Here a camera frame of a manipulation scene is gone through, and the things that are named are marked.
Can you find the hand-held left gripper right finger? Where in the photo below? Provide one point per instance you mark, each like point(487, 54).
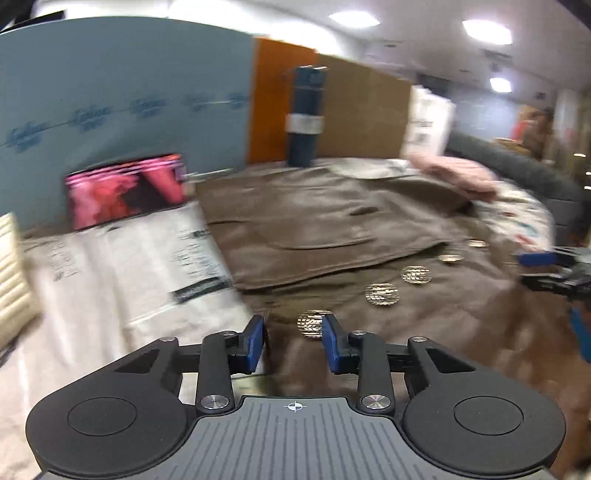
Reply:
point(330, 346)

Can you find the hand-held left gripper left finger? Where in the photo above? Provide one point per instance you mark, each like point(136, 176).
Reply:
point(254, 344)

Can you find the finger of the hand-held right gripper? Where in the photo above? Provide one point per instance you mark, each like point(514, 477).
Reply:
point(549, 281)
point(538, 259)

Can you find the brown coat with large buttons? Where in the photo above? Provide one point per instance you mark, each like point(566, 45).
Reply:
point(351, 240)

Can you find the white patterned blanket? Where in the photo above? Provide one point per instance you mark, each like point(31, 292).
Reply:
point(524, 217)

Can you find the blurred blue object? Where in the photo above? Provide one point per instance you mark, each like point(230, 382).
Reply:
point(581, 332)

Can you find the grey sofa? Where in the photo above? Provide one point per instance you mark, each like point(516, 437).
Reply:
point(517, 168)

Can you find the pink garment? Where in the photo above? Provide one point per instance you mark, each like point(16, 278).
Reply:
point(455, 173)

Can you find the white printed plastic bag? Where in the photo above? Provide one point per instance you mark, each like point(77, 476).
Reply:
point(115, 286)

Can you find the pink red packet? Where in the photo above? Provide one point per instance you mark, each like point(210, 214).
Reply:
point(127, 191)

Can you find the brown cardboard board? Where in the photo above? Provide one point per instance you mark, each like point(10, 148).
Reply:
point(364, 108)

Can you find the dark blue bottle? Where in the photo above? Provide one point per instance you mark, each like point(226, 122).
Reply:
point(304, 115)

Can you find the orange board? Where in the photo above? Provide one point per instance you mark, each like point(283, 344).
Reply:
point(281, 99)

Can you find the cream ribbed cushion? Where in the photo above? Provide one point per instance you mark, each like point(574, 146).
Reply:
point(11, 272)

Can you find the blue foam board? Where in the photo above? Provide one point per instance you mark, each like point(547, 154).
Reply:
point(115, 97)

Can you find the ceiling light panel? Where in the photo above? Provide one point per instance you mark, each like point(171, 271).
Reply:
point(355, 17)

